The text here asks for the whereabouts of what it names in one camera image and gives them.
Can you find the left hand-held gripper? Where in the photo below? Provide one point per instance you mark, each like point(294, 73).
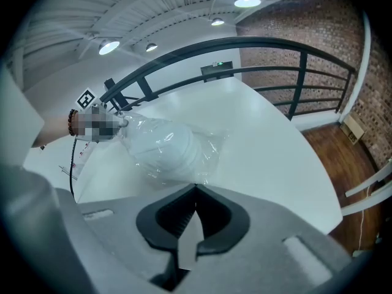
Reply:
point(87, 100)

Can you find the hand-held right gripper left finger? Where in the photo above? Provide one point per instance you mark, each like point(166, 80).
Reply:
point(116, 225)

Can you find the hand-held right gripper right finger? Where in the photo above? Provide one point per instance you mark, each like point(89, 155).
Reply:
point(269, 250)

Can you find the clear plastic bag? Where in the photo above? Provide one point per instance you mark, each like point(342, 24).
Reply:
point(211, 152)

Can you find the person's left forearm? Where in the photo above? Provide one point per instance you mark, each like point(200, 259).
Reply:
point(52, 130)

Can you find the green exit sign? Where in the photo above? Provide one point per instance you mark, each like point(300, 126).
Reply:
point(218, 63)

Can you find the cardboard box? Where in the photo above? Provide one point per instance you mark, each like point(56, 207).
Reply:
point(353, 129)

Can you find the black metal railing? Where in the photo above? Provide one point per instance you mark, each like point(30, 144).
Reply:
point(260, 40)

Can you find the white vertical pipe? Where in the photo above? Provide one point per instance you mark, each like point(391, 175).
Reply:
point(364, 57)

